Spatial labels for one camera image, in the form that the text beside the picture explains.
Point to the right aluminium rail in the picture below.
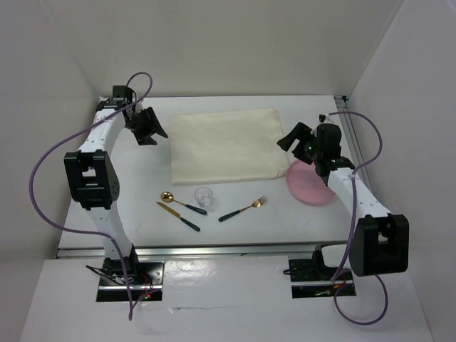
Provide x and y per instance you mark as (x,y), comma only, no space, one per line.
(352,135)

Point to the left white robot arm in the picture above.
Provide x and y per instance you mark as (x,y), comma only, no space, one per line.
(93,181)

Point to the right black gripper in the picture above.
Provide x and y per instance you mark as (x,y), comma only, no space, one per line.
(301,132)

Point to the gold fork green handle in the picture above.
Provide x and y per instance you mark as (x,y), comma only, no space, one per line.
(255,204)

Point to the pink plate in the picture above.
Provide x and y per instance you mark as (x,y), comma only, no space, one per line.
(306,186)

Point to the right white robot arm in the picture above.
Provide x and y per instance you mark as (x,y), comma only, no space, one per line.
(378,240)

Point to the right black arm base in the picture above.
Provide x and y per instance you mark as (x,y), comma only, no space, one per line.
(311,278)

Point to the aluminium rail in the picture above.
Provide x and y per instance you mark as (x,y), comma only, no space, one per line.
(352,135)
(231,249)

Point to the gold spoon green handle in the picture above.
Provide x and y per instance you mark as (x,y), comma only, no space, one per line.
(168,197)

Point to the gold knife green handle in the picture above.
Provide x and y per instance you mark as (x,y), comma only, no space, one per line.
(177,215)

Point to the cream cloth placemat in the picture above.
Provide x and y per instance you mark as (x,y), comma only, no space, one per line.
(233,146)

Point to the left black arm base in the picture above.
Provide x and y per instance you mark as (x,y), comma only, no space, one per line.
(146,285)

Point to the clear glass cup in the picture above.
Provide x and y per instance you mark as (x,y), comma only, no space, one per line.
(205,198)

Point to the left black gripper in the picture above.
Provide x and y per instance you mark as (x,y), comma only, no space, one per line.
(152,125)

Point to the front aluminium rail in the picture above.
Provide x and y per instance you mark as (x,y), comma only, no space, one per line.
(231,249)

